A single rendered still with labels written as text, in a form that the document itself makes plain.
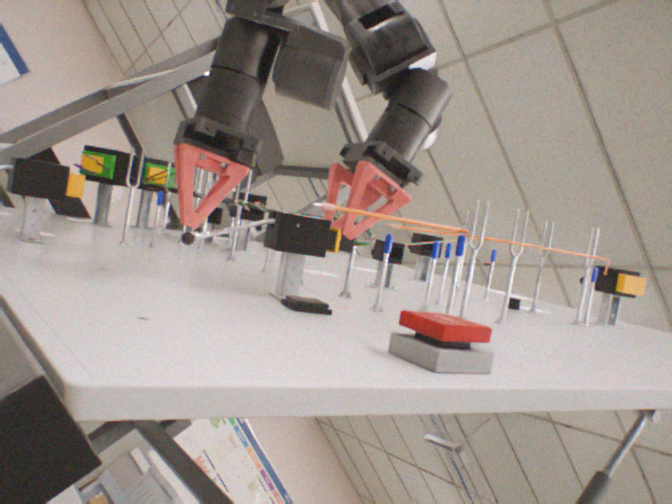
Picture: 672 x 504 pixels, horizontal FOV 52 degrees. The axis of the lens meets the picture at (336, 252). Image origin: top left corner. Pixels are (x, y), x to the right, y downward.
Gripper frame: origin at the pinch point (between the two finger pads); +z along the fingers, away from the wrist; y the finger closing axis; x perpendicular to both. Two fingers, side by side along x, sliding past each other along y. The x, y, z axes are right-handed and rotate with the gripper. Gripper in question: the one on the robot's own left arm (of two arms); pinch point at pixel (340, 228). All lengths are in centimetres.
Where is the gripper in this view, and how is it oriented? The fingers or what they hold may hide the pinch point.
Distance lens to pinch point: 75.7
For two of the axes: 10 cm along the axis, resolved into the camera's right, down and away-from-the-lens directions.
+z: -5.3, 8.4, -1.2
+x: -7.6, -5.3, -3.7
